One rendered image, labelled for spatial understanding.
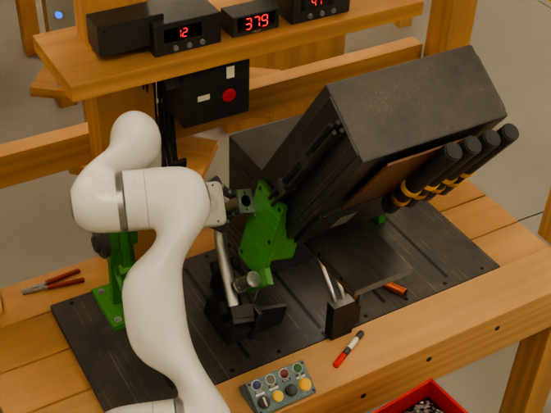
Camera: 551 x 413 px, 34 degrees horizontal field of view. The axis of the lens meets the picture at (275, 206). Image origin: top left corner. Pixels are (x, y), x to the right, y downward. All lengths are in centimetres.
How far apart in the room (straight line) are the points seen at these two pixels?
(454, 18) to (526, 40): 309
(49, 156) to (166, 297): 84
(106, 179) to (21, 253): 241
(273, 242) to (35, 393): 64
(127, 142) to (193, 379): 41
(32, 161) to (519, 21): 411
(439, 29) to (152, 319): 143
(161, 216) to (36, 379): 81
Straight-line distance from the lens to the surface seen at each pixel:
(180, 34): 195
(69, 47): 201
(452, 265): 243
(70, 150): 221
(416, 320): 226
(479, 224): 262
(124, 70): 191
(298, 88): 244
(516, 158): 451
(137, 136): 153
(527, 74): 524
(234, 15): 202
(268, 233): 201
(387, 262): 206
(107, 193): 145
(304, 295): 228
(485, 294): 237
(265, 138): 222
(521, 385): 279
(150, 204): 145
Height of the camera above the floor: 249
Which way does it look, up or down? 39 degrees down
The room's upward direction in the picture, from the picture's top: 2 degrees clockwise
